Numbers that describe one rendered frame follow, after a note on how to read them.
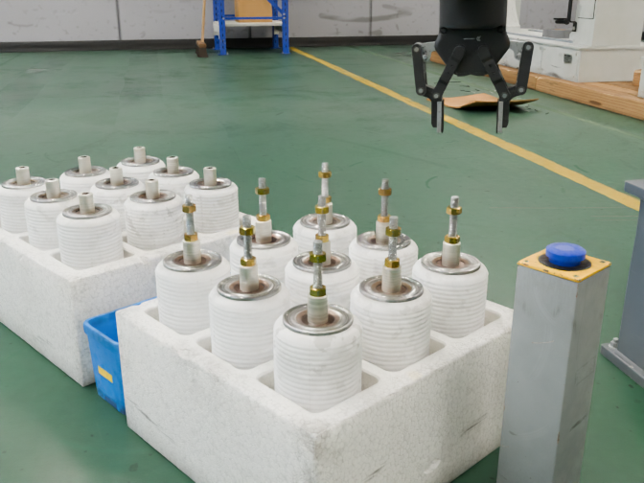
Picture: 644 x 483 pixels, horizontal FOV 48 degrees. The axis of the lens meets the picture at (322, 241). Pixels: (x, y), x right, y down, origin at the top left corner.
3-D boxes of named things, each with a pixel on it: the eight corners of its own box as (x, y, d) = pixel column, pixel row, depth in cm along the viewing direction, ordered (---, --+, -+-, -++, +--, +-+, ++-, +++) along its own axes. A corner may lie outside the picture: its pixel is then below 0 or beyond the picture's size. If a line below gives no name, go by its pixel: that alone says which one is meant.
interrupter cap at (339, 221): (292, 219, 111) (292, 215, 110) (337, 214, 113) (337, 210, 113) (310, 235, 104) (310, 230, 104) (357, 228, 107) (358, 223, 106)
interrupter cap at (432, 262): (466, 253, 97) (466, 248, 97) (490, 274, 90) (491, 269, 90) (412, 258, 95) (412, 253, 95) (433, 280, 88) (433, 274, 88)
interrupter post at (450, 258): (455, 262, 94) (457, 238, 93) (463, 268, 92) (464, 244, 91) (438, 264, 93) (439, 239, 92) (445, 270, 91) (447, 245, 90)
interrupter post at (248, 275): (241, 286, 87) (241, 260, 85) (261, 287, 86) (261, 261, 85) (237, 293, 84) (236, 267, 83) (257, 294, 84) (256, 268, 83)
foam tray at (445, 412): (326, 338, 127) (326, 241, 121) (519, 432, 101) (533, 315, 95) (126, 426, 102) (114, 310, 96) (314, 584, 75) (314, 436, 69)
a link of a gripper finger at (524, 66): (524, 40, 80) (509, 92, 83) (540, 44, 80) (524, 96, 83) (523, 38, 83) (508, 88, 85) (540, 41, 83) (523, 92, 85)
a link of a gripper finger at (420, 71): (423, 40, 85) (433, 89, 87) (407, 44, 86) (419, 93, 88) (420, 42, 83) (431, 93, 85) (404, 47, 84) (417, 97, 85)
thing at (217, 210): (220, 264, 141) (216, 174, 135) (251, 278, 135) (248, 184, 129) (179, 278, 135) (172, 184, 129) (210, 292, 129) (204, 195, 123)
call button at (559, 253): (556, 256, 79) (558, 239, 78) (590, 265, 76) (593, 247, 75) (537, 265, 76) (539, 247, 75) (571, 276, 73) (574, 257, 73)
